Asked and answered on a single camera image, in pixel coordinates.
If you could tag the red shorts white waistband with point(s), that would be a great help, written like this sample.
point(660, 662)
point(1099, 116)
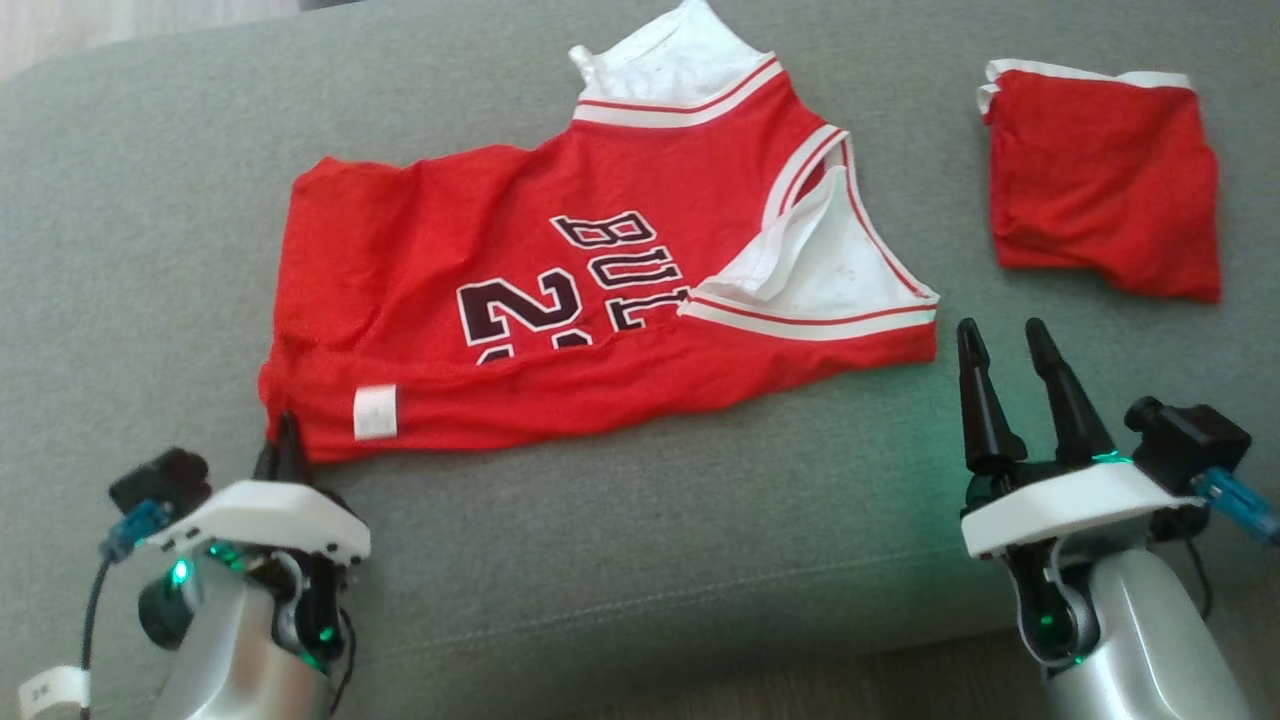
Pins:
point(1100, 180)

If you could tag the right robot arm silver white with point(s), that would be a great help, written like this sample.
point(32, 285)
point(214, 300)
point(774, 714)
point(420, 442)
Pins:
point(1150, 640)

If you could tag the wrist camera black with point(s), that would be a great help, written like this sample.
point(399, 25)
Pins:
point(160, 480)
point(1190, 440)

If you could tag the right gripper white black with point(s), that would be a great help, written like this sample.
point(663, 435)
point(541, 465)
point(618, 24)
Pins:
point(1060, 505)

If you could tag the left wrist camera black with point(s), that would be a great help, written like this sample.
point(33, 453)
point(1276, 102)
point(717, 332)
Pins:
point(160, 480)

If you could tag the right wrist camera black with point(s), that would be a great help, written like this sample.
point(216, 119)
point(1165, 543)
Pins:
point(1190, 440)

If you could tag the red white basketball jersey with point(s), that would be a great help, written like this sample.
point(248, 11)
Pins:
point(420, 260)

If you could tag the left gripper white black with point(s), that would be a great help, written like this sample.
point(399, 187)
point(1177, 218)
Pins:
point(270, 520)

